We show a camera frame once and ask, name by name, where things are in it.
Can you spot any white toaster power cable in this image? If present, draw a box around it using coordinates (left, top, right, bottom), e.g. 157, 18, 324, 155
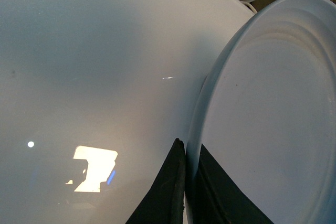
243, 0, 257, 15

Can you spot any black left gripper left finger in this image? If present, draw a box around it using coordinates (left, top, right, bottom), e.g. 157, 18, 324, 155
127, 138, 186, 223

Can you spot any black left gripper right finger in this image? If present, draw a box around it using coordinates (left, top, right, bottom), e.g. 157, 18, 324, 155
197, 146, 272, 223

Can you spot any white round plate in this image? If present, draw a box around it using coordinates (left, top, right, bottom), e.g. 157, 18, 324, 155
186, 0, 335, 223

